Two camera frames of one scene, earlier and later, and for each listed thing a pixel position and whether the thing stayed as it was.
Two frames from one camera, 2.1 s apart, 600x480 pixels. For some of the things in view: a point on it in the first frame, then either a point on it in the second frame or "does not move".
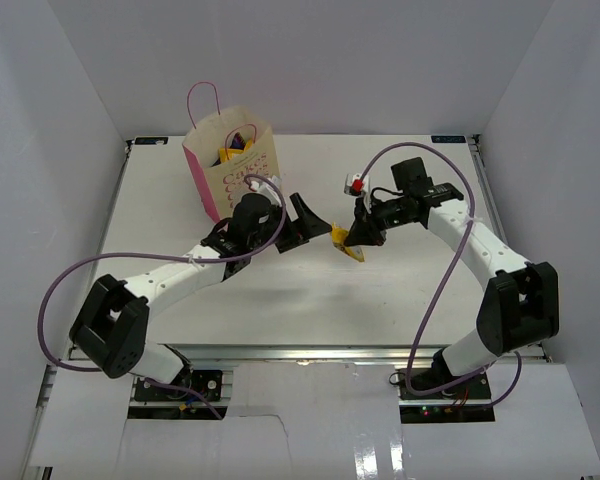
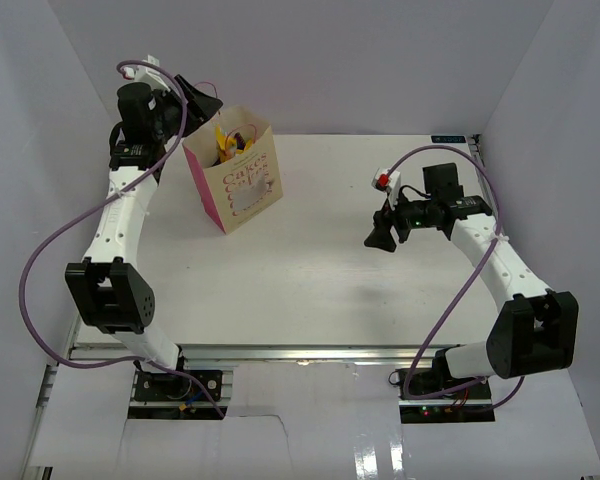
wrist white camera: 356,184 → 388,181
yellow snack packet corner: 338,237 → 224,141
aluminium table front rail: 321,353 does not move
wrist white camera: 267,188 → 148,74
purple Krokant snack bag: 238,142 does not move
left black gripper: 300,230 → 199,107
